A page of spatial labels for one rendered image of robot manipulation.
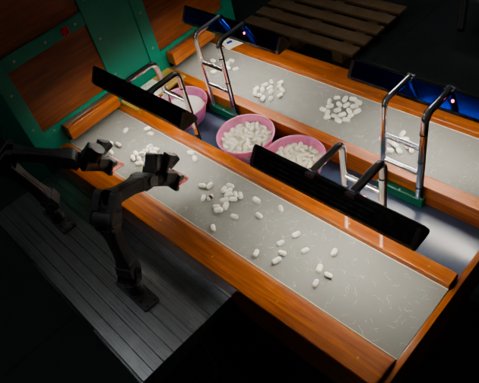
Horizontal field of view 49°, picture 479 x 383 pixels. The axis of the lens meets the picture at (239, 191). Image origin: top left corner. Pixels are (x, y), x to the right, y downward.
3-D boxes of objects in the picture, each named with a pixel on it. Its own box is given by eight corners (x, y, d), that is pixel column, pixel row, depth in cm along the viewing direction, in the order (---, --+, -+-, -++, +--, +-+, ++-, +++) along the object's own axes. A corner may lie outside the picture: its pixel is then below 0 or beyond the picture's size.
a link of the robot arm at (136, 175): (136, 168, 197) (85, 194, 170) (157, 171, 193) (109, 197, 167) (138, 199, 201) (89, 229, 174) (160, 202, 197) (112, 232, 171)
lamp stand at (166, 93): (179, 173, 238) (147, 94, 206) (151, 157, 249) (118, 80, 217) (208, 149, 246) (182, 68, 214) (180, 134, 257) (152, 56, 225)
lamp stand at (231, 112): (239, 123, 254) (218, 42, 222) (210, 110, 265) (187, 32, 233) (264, 102, 262) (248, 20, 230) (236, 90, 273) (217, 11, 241)
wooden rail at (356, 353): (373, 412, 162) (373, 387, 148) (65, 180, 265) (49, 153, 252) (395, 382, 166) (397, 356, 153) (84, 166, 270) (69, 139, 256)
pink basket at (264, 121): (265, 172, 227) (262, 157, 221) (211, 165, 238) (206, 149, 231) (285, 132, 243) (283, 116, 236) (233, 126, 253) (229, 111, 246)
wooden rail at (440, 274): (446, 303, 173) (449, 285, 165) (124, 121, 276) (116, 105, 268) (455, 291, 175) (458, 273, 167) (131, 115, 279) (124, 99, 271)
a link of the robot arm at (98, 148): (104, 143, 214) (76, 132, 208) (104, 156, 208) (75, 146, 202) (92, 162, 220) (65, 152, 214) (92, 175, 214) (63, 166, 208)
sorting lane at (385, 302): (397, 363, 156) (397, 360, 155) (73, 146, 260) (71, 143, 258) (448, 292, 168) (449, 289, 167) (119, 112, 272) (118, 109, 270)
